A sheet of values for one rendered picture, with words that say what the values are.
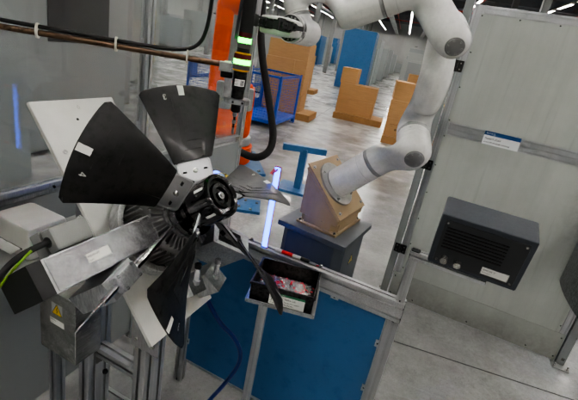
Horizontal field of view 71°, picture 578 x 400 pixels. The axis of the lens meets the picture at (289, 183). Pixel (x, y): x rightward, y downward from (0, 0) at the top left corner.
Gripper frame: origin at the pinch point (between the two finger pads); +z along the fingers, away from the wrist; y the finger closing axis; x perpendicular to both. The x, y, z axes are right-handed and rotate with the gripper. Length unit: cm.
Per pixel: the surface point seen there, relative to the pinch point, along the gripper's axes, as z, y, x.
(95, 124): 43, 12, -27
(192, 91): 5.8, 17.0, -22.1
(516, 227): -24, -77, -41
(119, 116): 38.2, 10.7, -25.3
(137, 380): 26, 11, -108
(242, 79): 10.7, -1.6, -15.0
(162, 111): 14.7, 19.3, -27.8
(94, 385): 24, 31, -125
